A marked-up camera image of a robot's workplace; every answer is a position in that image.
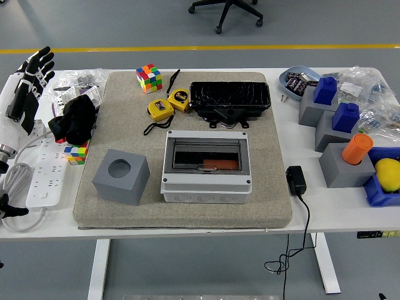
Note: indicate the yellow tape measure 5m label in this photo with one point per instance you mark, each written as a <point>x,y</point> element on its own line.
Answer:
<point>179,99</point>

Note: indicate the clear bag of small parts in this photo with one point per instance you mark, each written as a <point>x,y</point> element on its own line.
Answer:
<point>365,78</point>
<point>378,120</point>
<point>72,78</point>

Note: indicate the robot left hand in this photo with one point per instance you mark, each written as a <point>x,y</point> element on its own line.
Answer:
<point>25,100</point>

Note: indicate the black plastic tray box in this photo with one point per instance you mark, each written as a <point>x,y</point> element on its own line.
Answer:
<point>229,93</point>

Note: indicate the yellow lemon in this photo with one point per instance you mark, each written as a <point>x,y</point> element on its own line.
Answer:
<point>389,175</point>

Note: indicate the white table leg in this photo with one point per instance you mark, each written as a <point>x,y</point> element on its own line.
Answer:
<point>98,268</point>
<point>326,265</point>

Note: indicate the black office chair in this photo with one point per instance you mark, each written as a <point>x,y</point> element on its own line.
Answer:
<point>229,9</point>

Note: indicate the black power adapter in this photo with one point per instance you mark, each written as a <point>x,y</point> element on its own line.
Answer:
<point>296,181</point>

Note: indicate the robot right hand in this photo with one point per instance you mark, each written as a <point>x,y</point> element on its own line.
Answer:
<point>383,297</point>

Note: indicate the smoky transparent box lid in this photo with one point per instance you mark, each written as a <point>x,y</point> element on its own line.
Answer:
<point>206,144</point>

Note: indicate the orange cylinder battery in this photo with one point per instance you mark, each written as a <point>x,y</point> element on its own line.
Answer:
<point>357,148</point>
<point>220,164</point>

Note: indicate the light blue dish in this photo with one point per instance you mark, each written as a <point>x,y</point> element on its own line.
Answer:
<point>282,83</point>

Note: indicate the black cloth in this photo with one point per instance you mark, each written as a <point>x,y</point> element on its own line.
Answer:
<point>76,118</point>

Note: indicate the blue stepped block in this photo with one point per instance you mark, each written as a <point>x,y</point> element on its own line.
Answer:
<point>345,117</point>
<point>325,90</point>

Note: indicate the silver black clip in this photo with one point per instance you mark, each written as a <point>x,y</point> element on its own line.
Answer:
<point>307,78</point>

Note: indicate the colourful puzzle cube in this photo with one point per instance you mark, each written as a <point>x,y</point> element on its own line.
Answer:
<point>76,154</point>
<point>149,78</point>

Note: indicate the small metal screws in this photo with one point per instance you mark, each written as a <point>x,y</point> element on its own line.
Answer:
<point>283,98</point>

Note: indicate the white wall socket pack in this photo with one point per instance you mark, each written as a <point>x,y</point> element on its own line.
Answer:
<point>62,100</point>
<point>90,93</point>

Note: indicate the grey holder block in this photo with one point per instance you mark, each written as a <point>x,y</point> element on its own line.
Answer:
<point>325,134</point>
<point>309,109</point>
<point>340,172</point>

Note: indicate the black purple packet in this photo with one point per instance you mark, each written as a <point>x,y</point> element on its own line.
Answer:
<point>293,76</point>
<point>297,85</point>

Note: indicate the yellow tape measure plain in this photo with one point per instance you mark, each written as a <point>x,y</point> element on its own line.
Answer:
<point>160,110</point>

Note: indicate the grey electrical junction box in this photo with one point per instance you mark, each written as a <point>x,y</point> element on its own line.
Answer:
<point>206,190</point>

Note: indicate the blue plastic bin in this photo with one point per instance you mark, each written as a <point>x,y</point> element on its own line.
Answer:
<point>378,197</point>

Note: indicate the grey-brown fabric mat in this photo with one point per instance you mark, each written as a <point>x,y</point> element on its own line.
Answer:
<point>187,215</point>

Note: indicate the white power strip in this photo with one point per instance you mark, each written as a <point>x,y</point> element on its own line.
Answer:
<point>47,175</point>

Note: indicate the grey block with round hole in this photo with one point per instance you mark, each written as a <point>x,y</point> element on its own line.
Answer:
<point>120,187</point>

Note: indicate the black table control panel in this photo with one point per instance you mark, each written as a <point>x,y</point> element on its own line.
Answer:
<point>368,235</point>

